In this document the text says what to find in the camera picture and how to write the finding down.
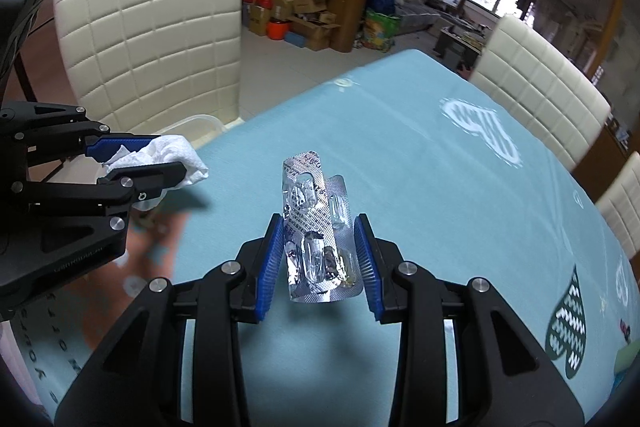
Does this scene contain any silver pill blister pack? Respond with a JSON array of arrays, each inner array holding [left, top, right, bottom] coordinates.
[[281, 150, 363, 304]]

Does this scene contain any grey sofa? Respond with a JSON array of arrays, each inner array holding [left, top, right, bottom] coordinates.
[[375, 0, 437, 34]]

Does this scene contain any white plastic wrapper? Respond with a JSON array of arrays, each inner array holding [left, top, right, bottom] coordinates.
[[102, 134, 210, 212]]

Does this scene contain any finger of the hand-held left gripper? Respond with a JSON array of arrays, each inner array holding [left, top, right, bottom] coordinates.
[[12, 162, 187, 233], [0, 104, 162, 168]]

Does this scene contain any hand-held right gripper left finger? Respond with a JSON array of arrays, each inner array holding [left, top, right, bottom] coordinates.
[[52, 213, 286, 427]]

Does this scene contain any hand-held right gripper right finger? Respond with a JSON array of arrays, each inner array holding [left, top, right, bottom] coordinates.
[[352, 213, 586, 427]]

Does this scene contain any coffee table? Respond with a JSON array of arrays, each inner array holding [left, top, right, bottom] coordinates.
[[434, 26, 484, 64]]

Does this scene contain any pile of cardboard boxes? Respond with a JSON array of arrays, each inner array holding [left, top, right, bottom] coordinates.
[[247, 0, 342, 51]]

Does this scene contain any green cup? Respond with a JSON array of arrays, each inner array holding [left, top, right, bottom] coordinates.
[[612, 347, 640, 379]]

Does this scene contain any colourful printed bag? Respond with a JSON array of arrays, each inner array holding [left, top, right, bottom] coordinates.
[[362, 9, 402, 54]]

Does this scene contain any wooden divider cabinet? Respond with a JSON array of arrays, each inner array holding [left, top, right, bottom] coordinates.
[[287, 0, 377, 54]]

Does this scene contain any light blue printed tablecloth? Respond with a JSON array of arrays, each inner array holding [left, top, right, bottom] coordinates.
[[0, 49, 640, 427]]

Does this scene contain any clear plastic bin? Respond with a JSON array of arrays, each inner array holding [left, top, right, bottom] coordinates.
[[167, 114, 227, 148]]

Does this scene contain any cream quilted leather chair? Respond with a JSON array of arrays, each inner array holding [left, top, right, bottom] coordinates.
[[470, 14, 612, 172], [595, 167, 640, 259], [52, 0, 244, 138]]

